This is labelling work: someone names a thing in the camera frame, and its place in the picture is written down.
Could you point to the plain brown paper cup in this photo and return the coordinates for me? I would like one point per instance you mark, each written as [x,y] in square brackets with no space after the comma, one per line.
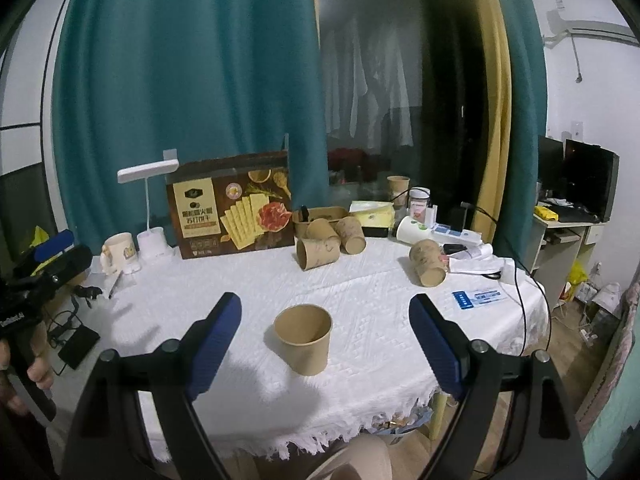
[302,340]

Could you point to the white computer desk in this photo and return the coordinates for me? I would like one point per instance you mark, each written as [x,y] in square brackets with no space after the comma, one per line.
[560,250]

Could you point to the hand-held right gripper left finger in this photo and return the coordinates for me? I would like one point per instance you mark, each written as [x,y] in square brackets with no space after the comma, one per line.
[215,345]

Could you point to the white textured tablecloth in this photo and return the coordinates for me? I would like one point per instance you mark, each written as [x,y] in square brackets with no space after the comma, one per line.
[350,300]

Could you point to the black computer monitor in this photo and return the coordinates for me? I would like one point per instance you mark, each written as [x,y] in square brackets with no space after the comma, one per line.
[590,180]

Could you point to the yellow packet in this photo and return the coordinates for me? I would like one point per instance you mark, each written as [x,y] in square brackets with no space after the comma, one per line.
[547,212]

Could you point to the yellow plastic bag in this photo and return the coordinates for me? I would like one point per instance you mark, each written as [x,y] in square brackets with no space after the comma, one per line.
[577,275]

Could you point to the white air conditioner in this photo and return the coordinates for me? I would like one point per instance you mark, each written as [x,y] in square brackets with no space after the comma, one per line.
[595,27]

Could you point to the brown rectangular paper container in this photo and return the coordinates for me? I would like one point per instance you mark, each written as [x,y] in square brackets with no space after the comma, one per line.
[320,215]

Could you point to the brown cracker box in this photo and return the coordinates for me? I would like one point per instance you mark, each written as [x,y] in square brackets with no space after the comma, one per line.
[232,210]

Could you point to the white green-print paper cup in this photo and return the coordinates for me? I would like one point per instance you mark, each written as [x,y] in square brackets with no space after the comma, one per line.
[412,230]

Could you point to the person's left hand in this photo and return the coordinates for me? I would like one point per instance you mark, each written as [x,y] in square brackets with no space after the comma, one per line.
[39,375]

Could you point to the printed brown paper cup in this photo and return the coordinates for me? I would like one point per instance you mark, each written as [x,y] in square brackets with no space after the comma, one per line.
[322,230]
[315,256]
[427,262]
[351,236]

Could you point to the black charger plug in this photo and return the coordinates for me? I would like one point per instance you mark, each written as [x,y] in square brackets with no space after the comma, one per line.
[86,291]

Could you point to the teal curtain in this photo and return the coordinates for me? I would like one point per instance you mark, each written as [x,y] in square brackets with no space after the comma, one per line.
[525,125]
[185,85]

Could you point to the white desk lamp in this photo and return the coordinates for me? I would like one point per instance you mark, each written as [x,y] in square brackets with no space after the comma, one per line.
[150,200]

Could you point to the black power bank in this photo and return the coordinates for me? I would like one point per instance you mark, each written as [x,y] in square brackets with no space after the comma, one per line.
[78,347]

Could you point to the pen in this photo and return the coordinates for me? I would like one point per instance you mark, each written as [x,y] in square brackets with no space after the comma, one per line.
[114,287]

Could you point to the white ceramic mug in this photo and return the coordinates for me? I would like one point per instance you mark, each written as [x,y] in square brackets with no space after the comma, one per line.
[117,256]

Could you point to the hanging white clothes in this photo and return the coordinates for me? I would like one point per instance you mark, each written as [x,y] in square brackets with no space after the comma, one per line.
[370,85]

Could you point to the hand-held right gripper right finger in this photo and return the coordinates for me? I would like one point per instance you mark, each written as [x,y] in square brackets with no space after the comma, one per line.
[435,345]

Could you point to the yellow curtain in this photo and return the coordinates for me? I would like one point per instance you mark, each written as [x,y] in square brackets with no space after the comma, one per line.
[492,110]

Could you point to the blue and white card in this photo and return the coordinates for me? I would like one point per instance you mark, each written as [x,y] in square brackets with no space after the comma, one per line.
[477,298]

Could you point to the yellow tissue box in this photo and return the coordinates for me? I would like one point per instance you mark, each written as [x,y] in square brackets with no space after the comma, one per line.
[372,212]

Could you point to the black stand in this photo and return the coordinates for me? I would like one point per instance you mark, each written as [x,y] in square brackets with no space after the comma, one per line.
[465,215]

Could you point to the white papers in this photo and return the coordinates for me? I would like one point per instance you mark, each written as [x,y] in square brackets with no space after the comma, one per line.
[472,260]

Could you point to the white jar with label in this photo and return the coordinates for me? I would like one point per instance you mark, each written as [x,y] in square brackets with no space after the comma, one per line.
[419,202]

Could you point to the white and blue box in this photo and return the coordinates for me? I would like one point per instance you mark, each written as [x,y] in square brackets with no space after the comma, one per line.
[452,232]

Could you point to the small black device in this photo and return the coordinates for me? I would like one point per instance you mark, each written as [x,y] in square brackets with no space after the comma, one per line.
[453,248]

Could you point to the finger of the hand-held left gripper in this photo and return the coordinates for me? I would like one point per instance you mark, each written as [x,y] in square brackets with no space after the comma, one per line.
[52,244]
[60,262]

